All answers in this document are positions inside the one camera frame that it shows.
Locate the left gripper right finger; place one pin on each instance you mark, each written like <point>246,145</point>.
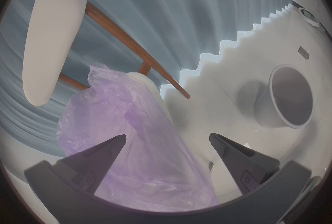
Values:
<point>238,163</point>

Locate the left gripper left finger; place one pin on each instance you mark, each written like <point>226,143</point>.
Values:
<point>98,160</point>

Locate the purple plastic bag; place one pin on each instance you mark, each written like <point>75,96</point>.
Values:
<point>145,145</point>

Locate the white trash bin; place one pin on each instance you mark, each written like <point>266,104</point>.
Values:
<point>267,108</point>

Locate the white cushioned wooden chair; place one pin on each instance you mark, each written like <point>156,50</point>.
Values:
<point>49,36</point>

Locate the blue-grey curtain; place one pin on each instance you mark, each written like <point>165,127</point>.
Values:
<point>181,10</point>

